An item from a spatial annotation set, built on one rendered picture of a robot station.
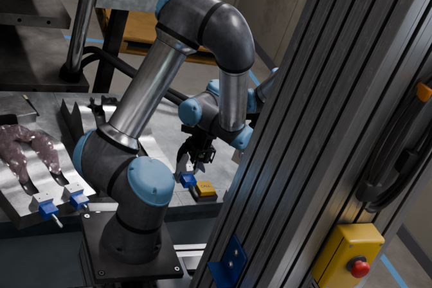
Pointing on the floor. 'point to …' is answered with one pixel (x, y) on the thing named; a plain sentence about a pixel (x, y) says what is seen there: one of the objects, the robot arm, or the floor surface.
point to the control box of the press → (125, 5)
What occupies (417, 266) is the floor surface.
